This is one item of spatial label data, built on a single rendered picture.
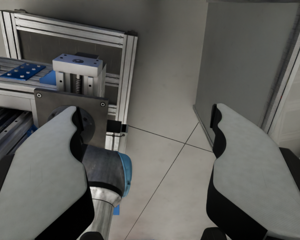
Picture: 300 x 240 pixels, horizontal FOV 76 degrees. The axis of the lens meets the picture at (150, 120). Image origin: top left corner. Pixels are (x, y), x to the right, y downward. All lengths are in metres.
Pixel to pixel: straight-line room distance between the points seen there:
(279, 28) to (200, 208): 2.50
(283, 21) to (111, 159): 0.69
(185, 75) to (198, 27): 0.38
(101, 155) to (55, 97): 0.25
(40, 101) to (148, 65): 1.11
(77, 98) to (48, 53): 0.94
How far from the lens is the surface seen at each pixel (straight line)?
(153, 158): 2.17
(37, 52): 1.58
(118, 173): 0.51
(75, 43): 1.47
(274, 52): 0.83
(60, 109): 0.65
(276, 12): 0.87
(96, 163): 0.51
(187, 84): 1.74
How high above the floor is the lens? 1.59
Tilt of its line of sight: 59 degrees down
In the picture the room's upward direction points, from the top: 176 degrees clockwise
